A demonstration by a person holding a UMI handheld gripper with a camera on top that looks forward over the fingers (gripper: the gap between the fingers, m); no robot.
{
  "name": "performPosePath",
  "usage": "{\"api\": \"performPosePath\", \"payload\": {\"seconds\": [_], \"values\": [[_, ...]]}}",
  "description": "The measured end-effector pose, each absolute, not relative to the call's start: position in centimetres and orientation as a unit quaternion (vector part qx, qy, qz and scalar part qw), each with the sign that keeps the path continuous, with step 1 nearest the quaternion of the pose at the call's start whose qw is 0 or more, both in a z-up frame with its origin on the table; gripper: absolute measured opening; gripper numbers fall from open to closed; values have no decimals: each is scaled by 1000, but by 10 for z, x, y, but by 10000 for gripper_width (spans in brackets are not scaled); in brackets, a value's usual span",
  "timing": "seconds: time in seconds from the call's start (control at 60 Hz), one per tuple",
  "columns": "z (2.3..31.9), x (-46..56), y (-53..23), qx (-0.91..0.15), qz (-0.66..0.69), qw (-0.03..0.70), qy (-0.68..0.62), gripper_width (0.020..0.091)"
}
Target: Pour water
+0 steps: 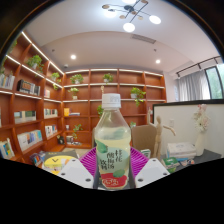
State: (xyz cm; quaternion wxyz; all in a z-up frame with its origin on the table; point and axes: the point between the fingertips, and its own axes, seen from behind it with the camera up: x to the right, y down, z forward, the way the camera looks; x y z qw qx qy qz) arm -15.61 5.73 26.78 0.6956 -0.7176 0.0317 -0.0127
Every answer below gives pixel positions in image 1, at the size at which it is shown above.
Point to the window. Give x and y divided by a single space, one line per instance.
216 83

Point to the wooden shelf unit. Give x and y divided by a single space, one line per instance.
86 110

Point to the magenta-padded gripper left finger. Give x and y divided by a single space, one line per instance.
73 171

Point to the grey curtain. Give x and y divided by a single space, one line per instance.
193 86

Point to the clear yellow drink bottle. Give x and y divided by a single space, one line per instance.
112 143

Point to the branched ceiling lamp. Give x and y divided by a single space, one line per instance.
130 13

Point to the green and white box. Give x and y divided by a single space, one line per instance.
170 164

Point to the wooden artist mannequin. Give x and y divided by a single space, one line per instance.
158 133

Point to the black track light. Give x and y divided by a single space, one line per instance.
200 65

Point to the stack of white packs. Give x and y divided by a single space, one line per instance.
181 150

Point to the recessed ceiling spotlight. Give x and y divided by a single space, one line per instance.
73 57
157 61

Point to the white vase with flowers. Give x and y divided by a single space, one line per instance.
200 143

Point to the tall green white carton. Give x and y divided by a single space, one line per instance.
145 153

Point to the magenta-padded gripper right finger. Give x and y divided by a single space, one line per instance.
151 171

